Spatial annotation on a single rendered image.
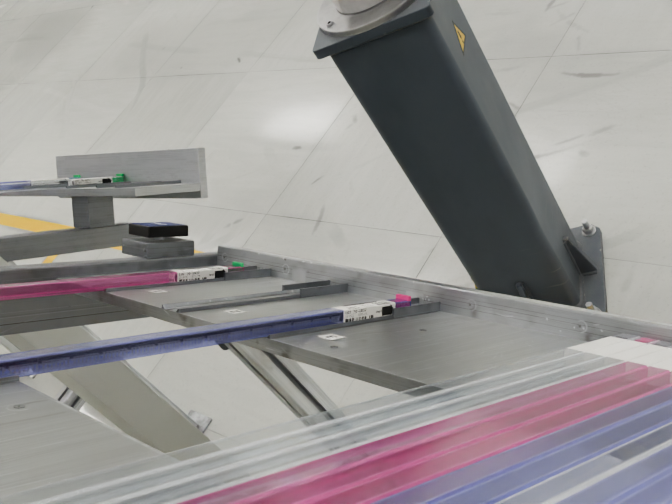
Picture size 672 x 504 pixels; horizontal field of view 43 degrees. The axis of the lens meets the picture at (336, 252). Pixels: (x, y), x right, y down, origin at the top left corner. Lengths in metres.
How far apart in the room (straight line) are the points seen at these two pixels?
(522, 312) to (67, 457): 0.41
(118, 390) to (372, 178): 1.14
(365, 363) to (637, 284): 1.14
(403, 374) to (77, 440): 0.21
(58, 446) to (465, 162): 1.05
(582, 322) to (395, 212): 1.41
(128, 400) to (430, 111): 0.61
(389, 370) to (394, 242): 1.45
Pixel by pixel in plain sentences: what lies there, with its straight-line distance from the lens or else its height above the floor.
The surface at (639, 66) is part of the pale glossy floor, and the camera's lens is 2.10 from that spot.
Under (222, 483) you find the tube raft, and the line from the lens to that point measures 0.32.
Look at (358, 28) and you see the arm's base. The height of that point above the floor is 0.71.
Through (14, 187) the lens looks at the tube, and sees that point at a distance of 1.14.
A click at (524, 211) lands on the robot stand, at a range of 1.43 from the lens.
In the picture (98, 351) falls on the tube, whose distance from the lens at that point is 0.52.
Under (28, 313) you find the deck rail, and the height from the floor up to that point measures 0.86.
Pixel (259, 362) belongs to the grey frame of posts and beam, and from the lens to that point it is 1.04.
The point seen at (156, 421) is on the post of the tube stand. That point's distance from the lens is 1.27.
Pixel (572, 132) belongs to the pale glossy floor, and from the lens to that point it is 1.99.
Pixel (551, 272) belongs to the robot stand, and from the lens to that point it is 1.54.
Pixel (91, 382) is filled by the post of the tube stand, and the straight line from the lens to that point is 1.20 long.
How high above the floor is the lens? 1.23
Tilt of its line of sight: 37 degrees down
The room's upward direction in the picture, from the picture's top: 37 degrees counter-clockwise
